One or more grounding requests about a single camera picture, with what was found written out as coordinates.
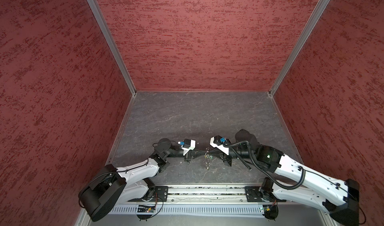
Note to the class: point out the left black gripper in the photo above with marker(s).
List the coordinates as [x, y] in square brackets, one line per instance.
[188, 157]

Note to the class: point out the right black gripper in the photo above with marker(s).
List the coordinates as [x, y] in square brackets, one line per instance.
[225, 157]

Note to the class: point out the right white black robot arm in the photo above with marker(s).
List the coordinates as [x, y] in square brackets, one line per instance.
[288, 180]

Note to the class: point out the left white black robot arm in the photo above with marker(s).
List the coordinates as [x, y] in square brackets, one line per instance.
[156, 163]

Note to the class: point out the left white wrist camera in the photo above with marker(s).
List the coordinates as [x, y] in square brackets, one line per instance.
[187, 145]

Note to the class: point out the aluminium front rail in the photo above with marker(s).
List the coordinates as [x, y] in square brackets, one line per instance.
[207, 193]

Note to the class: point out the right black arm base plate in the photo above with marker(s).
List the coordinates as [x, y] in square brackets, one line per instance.
[259, 194]

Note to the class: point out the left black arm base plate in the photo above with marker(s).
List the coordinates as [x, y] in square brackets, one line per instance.
[154, 194]

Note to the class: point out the white slotted cable duct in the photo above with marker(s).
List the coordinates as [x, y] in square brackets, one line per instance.
[253, 211]

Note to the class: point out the left aluminium corner post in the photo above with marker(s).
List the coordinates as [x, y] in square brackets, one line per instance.
[95, 8]

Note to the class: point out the aluminium corner post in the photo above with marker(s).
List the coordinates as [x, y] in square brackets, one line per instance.
[305, 34]
[95, 8]

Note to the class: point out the right aluminium corner post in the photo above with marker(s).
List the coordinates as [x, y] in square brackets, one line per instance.
[305, 34]

